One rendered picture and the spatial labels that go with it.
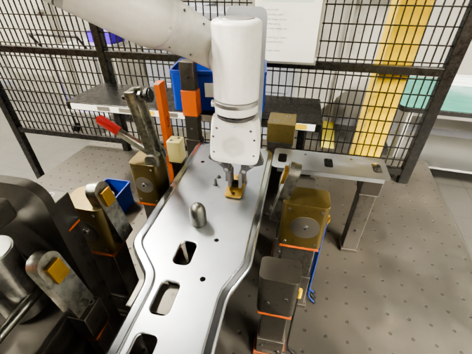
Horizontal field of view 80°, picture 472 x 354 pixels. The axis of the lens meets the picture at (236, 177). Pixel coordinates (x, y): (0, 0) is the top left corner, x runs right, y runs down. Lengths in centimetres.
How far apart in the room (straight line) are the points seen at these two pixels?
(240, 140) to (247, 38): 18
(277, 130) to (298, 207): 33
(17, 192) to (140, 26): 27
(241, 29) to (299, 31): 60
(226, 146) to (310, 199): 20
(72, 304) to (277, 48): 92
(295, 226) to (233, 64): 33
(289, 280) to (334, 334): 33
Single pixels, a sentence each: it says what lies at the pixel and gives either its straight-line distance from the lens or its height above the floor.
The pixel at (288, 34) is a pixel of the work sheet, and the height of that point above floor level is 124.
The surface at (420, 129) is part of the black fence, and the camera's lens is 123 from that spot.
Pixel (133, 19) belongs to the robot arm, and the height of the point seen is 135.
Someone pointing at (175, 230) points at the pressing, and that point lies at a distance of 57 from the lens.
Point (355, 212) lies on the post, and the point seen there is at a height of 86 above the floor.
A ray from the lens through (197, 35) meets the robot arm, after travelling 58.
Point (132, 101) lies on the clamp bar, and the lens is 62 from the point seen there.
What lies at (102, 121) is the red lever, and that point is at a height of 114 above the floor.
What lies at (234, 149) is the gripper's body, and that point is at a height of 112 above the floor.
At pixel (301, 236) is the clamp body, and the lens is 61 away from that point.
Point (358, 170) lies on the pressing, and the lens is 78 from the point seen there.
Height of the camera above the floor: 140
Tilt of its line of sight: 36 degrees down
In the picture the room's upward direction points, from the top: straight up
